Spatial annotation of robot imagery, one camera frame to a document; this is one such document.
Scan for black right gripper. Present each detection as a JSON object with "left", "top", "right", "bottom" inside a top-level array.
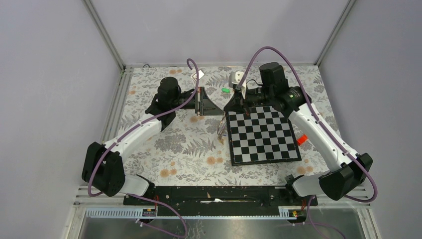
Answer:
[{"left": 223, "top": 85, "right": 273, "bottom": 116}]

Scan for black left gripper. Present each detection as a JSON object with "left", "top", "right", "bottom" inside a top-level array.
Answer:
[{"left": 171, "top": 88, "right": 224, "bottom": 117}]

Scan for silver keyring with clips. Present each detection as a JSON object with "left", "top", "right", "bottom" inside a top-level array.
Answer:
[{"left": 217, "top": 115, "right": 226, "bottom": 145}]

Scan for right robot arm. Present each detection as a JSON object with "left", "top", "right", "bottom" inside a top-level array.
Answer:
[{"left": 224, "top": 62, "right": 375, "bottom": 205}]

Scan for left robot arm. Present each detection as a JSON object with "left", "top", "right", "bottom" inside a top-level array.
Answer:
[{"left": 82, "top": 77, "right": 224, "bottom": 205}]

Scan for black white chessboard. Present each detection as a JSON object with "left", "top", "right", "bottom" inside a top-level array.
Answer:
[{"left": 225, "top": 106, "right": 302, "bottom": 166}]

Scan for floral patterned table mat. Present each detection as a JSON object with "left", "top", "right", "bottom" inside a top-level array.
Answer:
[{"left": 117, "top": 65, "right": 340, "bottom": 186}]

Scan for red key tag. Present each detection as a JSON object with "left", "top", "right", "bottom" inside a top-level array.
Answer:
[{"left": 297, "top": 134, "right": 308, "bottom": 146}]

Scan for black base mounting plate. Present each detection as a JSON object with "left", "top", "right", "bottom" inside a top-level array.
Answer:
[{"left": 123, "top": 186, "right": 318, "bottom": 212}]

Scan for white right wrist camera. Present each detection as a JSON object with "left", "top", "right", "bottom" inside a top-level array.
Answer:
[{"left": 228, "top": 71, "right": 247, "bottom": 93}]

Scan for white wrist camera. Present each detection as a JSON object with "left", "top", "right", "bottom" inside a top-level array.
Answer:
[
  {"left": 228, "top": 71, "right": 247, "bottom": 93},
  {"left": 191, "top": 69, "right": 205, "bottom": 82}
]

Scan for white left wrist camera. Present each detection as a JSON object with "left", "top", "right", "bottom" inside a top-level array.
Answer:
[{"left": 191, "top": 69, "right": 205, "bottom": 82}]

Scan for white slotted cable duct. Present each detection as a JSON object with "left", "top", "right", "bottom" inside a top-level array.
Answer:
[{"left": 85, "top": 207, "right": 296, "bottom": 220}]

